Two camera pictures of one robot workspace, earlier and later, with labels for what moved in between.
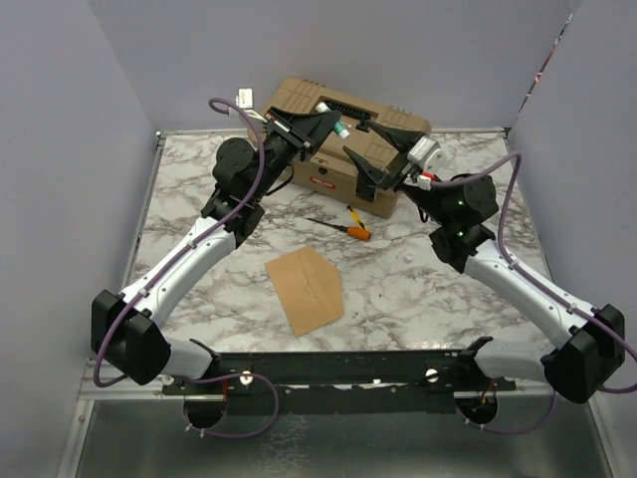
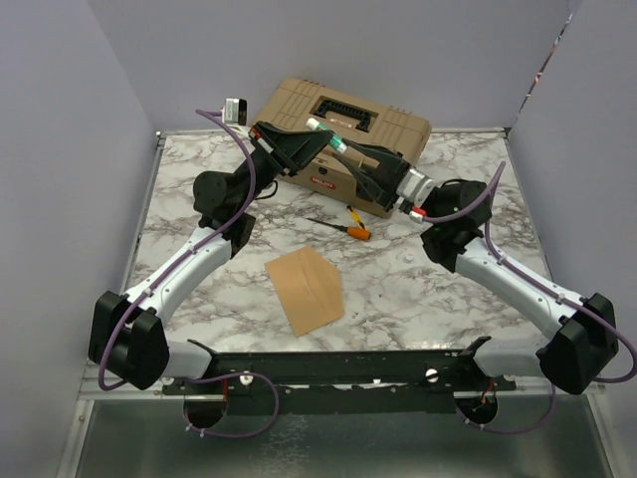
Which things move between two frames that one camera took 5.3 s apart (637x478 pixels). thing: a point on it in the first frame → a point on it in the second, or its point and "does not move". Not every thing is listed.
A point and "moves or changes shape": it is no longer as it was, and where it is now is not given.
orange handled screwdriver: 355,232 does not move
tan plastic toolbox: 330,169 does not move
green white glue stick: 338,126 moves or changes shape
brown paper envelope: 309,288 does not move
